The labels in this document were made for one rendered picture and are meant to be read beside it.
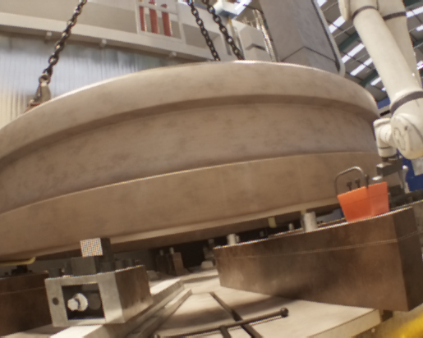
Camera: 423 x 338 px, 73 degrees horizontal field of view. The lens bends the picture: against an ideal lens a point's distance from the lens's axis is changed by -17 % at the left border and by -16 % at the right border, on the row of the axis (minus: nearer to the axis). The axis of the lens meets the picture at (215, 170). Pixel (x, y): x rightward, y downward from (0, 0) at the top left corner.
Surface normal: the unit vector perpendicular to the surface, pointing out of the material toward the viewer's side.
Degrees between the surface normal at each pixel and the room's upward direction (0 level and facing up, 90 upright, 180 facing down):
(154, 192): 90
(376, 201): 97
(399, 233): 90
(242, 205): 90
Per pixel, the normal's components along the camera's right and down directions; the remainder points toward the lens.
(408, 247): 0.29, -0.26
